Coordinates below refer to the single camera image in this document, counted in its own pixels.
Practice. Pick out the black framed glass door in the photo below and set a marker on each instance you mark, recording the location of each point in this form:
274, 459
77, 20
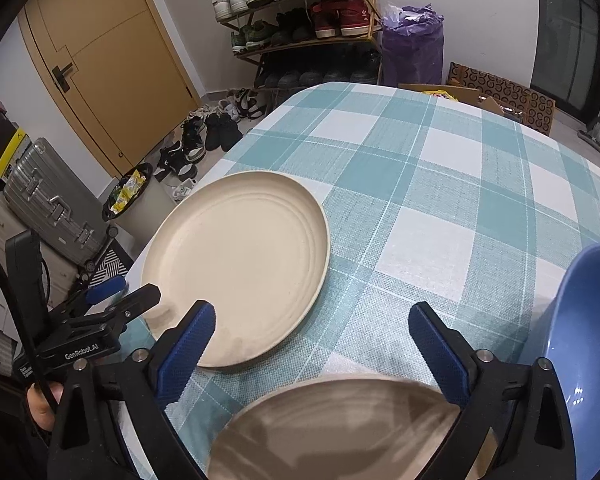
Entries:
570, 25

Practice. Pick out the silver hard suitcase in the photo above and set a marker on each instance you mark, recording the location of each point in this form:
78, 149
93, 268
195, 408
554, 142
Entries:
50, 195

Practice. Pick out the upright stick vacuum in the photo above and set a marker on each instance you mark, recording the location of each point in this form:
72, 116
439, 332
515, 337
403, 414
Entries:
597, 130

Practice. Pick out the scattered pile of shoes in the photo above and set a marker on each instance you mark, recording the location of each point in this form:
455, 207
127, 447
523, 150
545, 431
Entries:
215, 130

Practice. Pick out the yellow wooden door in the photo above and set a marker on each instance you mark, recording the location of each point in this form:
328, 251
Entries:
115, 60

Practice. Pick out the teal white checked tablecloth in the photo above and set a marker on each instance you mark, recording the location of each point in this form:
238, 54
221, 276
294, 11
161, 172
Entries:
430, 200

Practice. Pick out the beige trash bin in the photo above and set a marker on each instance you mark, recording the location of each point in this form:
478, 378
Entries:
145, 215

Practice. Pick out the open cardboard box with snacks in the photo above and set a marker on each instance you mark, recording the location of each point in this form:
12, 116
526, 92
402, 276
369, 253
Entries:
460, 94

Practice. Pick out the yellow black box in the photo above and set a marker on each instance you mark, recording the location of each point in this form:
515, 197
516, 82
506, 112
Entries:
15, 155

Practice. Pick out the black white patterned floor mat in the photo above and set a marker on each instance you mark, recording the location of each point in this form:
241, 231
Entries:
105, 265

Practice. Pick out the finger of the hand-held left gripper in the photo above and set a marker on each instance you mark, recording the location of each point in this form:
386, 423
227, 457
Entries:
130, 300
107, 290

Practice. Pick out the person's left hand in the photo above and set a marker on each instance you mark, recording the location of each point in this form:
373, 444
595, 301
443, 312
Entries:
42, 407

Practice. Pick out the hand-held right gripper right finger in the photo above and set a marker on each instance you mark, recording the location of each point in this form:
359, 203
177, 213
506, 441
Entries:
437, 350

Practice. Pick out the wooden shoe rack with shoes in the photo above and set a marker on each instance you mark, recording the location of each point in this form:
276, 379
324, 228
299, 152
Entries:
340, 15

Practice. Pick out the large blue bowl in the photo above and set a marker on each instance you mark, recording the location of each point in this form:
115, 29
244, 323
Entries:
590, 335

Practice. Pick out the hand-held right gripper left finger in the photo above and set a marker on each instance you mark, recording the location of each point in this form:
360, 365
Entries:
187, 350

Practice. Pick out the purple plastic bag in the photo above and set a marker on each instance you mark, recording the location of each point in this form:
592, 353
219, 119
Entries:
412, 50

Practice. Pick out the circle patterned cardboard panel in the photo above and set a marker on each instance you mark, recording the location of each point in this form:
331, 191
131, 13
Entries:
510, 92

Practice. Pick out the beige round plate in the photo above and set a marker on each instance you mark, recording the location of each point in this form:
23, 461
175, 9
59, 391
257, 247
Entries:
330, 425
240, 260

